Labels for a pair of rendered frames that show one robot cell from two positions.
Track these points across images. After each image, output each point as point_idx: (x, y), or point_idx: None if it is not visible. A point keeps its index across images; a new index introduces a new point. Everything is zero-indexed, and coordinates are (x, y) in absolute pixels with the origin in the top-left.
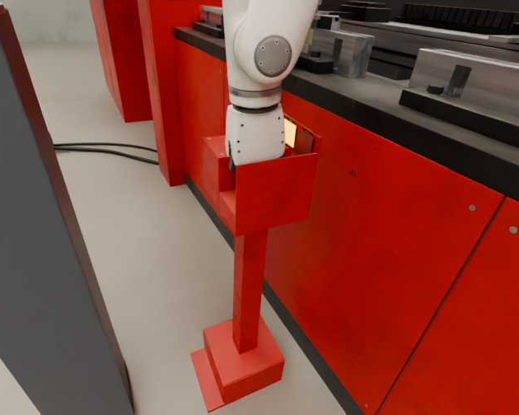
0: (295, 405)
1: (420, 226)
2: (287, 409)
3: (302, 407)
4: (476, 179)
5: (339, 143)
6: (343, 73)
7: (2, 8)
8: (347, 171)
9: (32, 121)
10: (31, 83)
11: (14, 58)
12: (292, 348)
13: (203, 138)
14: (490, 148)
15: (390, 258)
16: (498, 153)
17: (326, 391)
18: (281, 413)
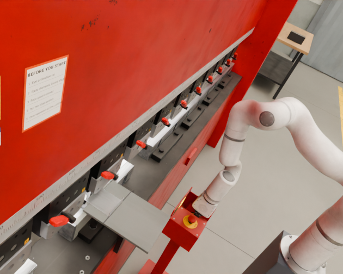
0: (150, 257)
1: (173, 173)
2: (153, 260)
3: (149, 255)
4: (183, 154)
5: (158, 191)
6: (127, 181)
7: (280, 241)
8: (158, 192)
9: (266, 250)
10: (263, 273)
11: (274, 247)
12: (126, 268)
13: (198, 237)
14: (182, 148)
15: (165, 188)
16: (184, 147)
17: (137, 247)
18: (156, 262)
